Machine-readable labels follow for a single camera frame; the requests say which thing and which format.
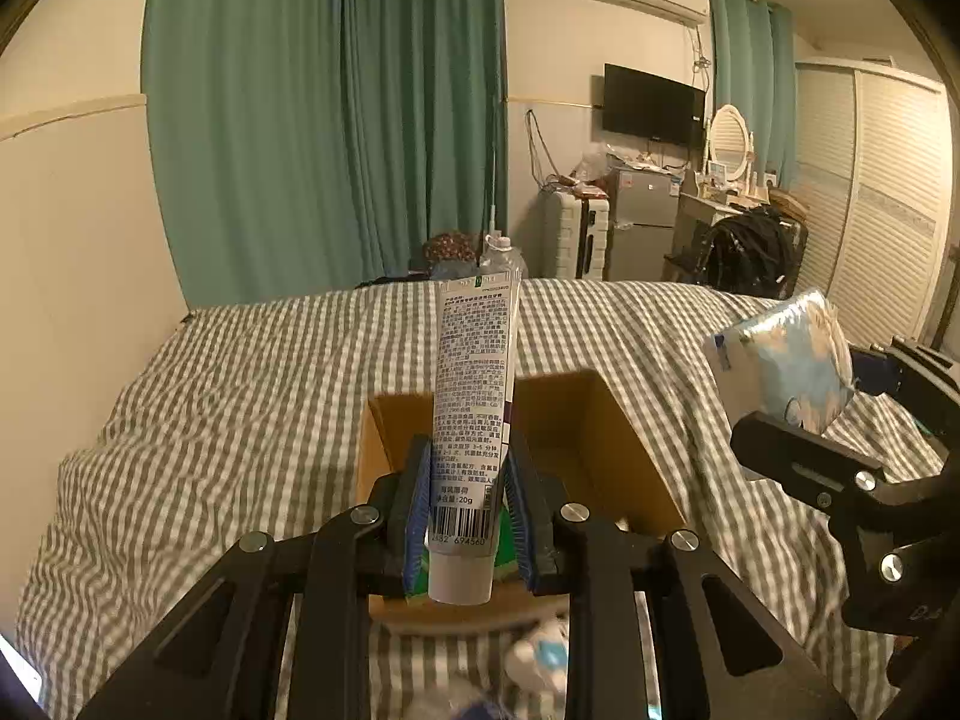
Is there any blue floral tissue pack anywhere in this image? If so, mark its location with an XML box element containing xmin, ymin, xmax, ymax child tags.
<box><xmin>703</xmin><ymin>289</ymin><xmax>854</xmax><ymax>434</ymax></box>

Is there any white ointment tube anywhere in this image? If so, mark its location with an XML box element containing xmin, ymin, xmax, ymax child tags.
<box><xmin>427</xmin><ymin>271</ymin><xmax>519</xmax><ymax>606</ymax></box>

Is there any green 999 medicine box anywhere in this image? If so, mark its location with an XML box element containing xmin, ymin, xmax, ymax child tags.
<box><xmin>405</xmin><ymin>509</ymin><xmax>519</xmax><ymax>598</ymax></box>

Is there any brown cardboard box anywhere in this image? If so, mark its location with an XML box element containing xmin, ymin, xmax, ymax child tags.
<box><xmin>355</xmin><ymin>371</ymin><xmax>685</xmax><ymax>635</ymax></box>

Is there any clear plastic bag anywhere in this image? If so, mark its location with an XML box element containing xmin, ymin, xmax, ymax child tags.
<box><xmin>404</xmin><ymin>679</ymin><xmax>516</xmax><ymax>720</ymax></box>

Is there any black backpack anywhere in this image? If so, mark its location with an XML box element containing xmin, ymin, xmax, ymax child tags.
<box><xmin>693</xmin><ymin>206</ymin><xmax>807</xmax><ymax>299</ymax></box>

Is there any white louvred wardrobe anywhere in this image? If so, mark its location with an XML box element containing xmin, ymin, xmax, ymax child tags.
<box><xmin>791</xmin><ymin>57</ymin><xmax>953</xmax><ymax>344</ymax></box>

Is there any grey checkered bed duvet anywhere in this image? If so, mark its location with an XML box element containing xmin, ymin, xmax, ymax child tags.
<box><xmin>14</xmin><ymin>280</ymin><xmax>895</xmax><ymax>718</ymax></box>

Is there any white oval vanity mirror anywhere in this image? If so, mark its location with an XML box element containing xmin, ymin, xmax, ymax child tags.
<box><xmin>706</xmin><ymin>104</ymin><xmax>755</xmax><ymax>182</ymax></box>

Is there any silver mini fridge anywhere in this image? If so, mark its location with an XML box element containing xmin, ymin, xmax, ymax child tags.
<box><xmin>605</xmin><ymin>169</ymin><xmax>679</xmax><ymax>281</ymax></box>

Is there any white suitcase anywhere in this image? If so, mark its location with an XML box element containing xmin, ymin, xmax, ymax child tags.
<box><xmin>542</xmin><ymin>192</ymin><xmax>610</xmax><ymax>281</ymax></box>

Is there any green curtain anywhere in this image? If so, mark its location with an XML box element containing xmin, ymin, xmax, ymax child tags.
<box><xmin>142</xmin><ymin>0</ymin><xmax>508</xmax><ymax>307</ymax></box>
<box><xmin>709</xmin><ymin>0</ymin><xmax>797</xmax><ymax>188</ymax></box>

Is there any black wall television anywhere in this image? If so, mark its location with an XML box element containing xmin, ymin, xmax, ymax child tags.
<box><xmin>602</xmin><ymin>64</ymin><xmax>706</xmax><ymax>151</ymax></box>

